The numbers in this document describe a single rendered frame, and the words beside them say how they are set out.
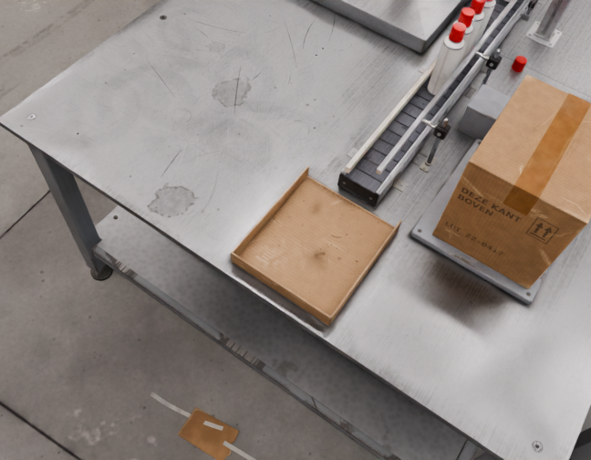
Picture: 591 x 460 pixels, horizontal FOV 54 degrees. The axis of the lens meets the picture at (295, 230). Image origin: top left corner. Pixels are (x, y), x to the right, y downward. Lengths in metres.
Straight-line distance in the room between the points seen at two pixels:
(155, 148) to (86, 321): 0.90
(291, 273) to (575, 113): 0.68
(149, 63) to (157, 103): 0.15
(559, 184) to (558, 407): 0.45
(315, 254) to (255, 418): 0.86
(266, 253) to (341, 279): 0.18
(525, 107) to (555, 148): 0.11
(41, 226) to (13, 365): 0.55
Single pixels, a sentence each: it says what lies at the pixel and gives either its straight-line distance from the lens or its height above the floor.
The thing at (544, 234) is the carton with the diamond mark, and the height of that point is 1.04.
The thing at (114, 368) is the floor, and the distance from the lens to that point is 2.14.
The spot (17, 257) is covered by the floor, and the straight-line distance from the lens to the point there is 2.42.
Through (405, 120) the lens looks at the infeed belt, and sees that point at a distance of 1.54.
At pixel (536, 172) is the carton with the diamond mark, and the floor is 1.12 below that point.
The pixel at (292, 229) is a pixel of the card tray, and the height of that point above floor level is 0.83.
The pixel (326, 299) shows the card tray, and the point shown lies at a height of 0.83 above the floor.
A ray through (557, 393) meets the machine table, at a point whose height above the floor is 0.83.
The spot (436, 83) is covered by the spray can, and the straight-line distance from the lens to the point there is 1.59.
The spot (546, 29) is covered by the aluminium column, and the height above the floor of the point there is 0.86.
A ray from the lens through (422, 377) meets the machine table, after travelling 1.25.
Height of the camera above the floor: 1.97
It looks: 58 degrees down
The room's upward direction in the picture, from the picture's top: 7 degrees clockwise
